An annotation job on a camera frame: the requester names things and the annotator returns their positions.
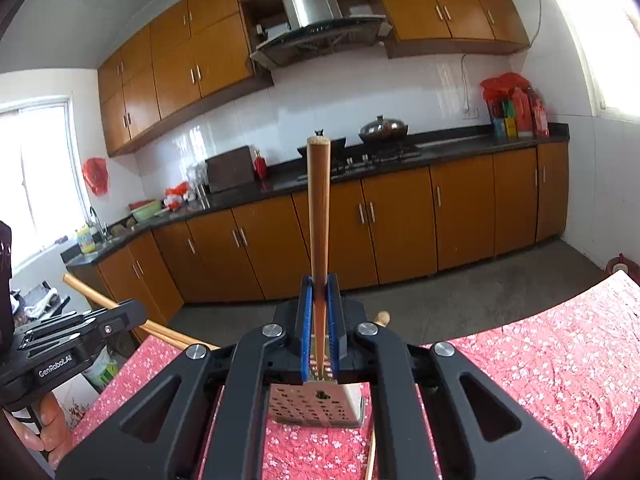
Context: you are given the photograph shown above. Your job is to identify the wooden base cabinets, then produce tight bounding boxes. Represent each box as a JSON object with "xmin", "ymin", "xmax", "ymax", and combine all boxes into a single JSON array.
[{"xmin": 95, "ymin": 141, "xmax": 571, "ymax": 321}]

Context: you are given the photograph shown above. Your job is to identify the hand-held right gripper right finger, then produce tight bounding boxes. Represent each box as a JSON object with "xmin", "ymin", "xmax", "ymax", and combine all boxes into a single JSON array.
[{"xmin": 325, "ymin": 274, "xmax": 586, "ymax": 480}]

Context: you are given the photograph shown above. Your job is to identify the white power cable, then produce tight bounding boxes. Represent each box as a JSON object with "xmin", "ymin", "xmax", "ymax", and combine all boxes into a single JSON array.
[{"xmin": 460, "ymin": 0, "xmax": 543, "ymax": 111}]

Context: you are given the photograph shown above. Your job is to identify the window beside sink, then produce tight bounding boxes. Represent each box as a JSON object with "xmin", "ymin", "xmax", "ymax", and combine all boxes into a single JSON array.
[{"xmin": 0, "ymin": 100, "xmax": 88, "ymax": 271}]

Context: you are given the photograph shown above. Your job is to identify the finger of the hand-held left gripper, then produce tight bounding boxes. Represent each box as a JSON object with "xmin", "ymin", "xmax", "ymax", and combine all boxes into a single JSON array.
[{"xmin": 102, "ymin": 300, "xmax": 151, "ymax": 342}]

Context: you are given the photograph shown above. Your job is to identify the red plastic bag over condiments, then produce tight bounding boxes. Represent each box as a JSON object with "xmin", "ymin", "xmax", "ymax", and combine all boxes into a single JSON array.
[{"xmin": 481, "ymin": 72, "xmax": 531, "ymax": 103}]

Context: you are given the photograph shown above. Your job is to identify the green yellow condiment box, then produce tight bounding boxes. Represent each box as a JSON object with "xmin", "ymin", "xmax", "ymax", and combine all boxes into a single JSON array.
[{"xmin": 490, "ymin": 100, "xmax": 518, "ymax": 138}]

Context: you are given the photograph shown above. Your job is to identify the hanging red plastic bag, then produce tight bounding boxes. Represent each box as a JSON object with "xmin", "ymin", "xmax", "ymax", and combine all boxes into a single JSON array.
[{"xmin": 82, "ymin": 157, "xmax": 109, "ymax": 196}]

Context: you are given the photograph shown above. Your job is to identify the dark cutting board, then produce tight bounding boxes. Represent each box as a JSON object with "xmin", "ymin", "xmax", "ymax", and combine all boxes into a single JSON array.
[{"xmin": 205, "ymin": 146, "xmax": 256, "ymax": 193}]

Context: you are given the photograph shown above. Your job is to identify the red and white plastic bags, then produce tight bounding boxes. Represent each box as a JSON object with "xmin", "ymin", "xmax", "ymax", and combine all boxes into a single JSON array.
[{"xmin": 164, "ymin": 183, "xmax": 196, "ymax": 211}]

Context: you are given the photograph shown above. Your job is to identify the lidded dark wok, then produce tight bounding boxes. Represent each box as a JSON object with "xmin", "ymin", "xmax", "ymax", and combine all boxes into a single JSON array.
[{"xmin": 358, "ymin": 115, "xmax": 408, "ymax": 143}]

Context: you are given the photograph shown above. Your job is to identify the person's left hand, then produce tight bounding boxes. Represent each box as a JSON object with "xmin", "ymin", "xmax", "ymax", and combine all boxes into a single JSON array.
[{"xmin": 7, "ymin": 390, "xmax": 76, "ymax": 467}]

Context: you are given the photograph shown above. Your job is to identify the green basin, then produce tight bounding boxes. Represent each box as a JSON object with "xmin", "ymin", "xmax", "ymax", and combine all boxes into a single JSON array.
[{"xmin": 131, "ymin": 202, "xmax": 162, "ymax": 223}]

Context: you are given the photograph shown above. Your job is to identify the black kitchen countertop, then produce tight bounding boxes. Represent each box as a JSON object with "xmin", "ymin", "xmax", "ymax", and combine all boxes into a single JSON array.
[{"xmin": 60, "ymin": 122, "xmax": 571, "ymax": 268}]

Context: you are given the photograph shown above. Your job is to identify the steel range hood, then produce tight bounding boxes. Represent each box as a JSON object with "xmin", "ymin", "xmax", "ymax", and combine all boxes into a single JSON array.
[{"xmin": 250, "ymin": 0, "xmax": 393, "ymax": 68}]

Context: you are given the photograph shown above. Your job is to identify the window beside condiments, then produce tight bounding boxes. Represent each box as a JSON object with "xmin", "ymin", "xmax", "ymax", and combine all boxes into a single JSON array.
[{"xmin": 540, "ymin": 0, "xmax": 640, "ymax": 121}]

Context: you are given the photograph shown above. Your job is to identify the pale green perforated utensil holder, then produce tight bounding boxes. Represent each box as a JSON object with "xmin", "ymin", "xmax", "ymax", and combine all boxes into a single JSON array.
[{"xmin": 267, "ymin": 360, "xmax": 366, "ymax": 429}]

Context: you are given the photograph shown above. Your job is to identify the red floral tablecloth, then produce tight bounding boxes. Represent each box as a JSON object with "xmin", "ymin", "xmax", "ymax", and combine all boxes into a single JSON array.
[{"xmin": 70, "ymin": 270, "xmax": 640, "ymax": 480}]

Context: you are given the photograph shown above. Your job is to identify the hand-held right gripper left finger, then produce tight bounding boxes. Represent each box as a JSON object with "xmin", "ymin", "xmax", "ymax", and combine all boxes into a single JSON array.
[{"xmin": 55, "ymin": 274, "xmax": 316, "ymax": 480}]

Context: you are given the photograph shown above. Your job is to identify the wooden wall cabinet unit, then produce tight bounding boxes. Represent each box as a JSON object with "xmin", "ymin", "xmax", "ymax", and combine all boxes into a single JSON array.
[
  {"xmin": 367, "ymin": 0, "xmax": 531, "ymax": 58},
  {"xmin": 97, "ymin": 0, "xmax": 275, "ymax": 157}
]

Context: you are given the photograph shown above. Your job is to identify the gas stove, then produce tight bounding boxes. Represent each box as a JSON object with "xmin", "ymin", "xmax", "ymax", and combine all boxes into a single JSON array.
[{"xmin": 297, "ymin": 142, "xmax": 423, "ymax": 181}]

